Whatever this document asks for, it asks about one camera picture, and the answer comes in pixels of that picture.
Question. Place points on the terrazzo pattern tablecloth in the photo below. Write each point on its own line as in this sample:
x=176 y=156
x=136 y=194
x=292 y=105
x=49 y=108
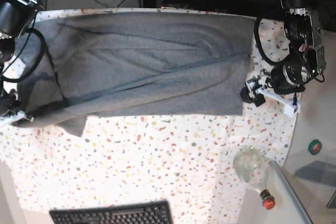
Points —
x=120 y=160

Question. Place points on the grey metal bar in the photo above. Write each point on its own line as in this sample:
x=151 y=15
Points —
x=288 y=204

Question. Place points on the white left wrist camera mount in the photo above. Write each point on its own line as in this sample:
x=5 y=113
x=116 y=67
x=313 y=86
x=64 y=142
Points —
x=291 y=106

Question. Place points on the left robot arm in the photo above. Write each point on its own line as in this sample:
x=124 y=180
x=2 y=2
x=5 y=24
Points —
x=305 y=62

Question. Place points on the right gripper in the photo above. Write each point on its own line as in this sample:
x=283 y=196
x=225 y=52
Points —
x=9 y=103

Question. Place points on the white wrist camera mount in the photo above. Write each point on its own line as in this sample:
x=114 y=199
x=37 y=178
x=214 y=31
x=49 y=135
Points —
x=11 y=118
x=291 y=106

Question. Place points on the grey t-shirt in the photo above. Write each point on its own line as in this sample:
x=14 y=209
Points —
x=133 y=64

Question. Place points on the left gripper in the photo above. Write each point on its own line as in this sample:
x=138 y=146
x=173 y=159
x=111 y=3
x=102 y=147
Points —
x=286 y=79

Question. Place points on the clear bottle with red cap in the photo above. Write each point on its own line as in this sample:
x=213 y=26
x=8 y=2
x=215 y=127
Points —
x=252 y=170

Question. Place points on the black keyboard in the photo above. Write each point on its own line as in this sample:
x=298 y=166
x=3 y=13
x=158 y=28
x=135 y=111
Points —
x=151 y=212

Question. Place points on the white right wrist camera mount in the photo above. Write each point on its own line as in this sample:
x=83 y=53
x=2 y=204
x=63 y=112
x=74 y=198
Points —
x=11 y=118

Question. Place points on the grey laptop corner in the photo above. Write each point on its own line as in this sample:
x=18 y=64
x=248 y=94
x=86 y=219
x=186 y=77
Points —
x=332 y=202

